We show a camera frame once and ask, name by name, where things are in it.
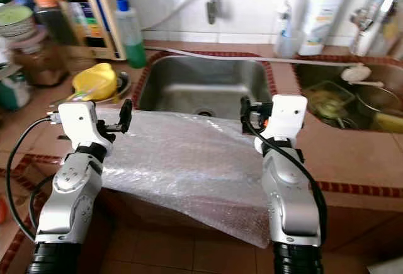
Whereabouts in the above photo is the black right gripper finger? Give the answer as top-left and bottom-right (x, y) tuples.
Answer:
(239, 96), (253, 139)

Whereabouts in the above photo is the yellow plastic bowl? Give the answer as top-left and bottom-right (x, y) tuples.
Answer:
(72, 63), (118, 102)

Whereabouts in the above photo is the large steel sink basin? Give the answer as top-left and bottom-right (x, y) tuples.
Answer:
(137, 55), (275, 118)

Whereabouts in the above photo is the thin white counter pipe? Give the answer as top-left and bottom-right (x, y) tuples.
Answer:
(145, 46), (353, 68)

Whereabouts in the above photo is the steel sink basin with dishes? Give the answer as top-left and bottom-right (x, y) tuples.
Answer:
(293, 63), (403, 134)

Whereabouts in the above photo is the green soap bottle blue cap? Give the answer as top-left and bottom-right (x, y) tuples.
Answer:
(115, 0), (148, 70)

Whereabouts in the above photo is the empty clear glass jar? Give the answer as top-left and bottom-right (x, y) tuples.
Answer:
(62, 35), (96, 74)

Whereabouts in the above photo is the clear cup with tube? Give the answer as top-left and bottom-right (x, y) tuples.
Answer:
(274, 0), (307, 59)

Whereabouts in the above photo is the clear bubble wrap sheet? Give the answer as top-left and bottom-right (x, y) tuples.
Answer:
(101, 109), (323, 249)

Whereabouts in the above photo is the jar of brown powder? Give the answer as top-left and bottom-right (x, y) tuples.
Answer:
(9, 28), (64, 88)

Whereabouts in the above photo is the beige water purifier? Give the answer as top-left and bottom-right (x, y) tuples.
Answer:
(47, 0), (127, 61)

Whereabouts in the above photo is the white round sink strainer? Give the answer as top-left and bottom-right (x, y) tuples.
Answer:
(341, 64), (373, 84)

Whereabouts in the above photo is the green and white mug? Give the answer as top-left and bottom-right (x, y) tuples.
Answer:
(0, 66), (33, 111)

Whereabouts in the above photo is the white bottle with yellow cap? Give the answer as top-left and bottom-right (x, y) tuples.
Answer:
(298, 0), (346, 57)

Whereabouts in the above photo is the patterned bowl with green lid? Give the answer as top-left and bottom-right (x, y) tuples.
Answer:
(0, 3), (34, 39)

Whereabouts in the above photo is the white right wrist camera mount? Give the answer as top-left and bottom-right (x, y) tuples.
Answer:
(255, 95), (309, 156)

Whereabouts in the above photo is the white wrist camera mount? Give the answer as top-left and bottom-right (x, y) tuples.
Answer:
(255, 95), (309, 156)
(57, 102), (111, 156)

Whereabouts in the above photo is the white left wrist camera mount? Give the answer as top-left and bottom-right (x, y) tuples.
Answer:
(57, 102), (111, 156)

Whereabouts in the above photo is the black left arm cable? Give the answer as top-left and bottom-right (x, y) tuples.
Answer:
(4, 115), (60, 244)

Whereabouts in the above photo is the chrome wall tap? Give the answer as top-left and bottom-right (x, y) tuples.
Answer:
(351, 6), (378, 38)

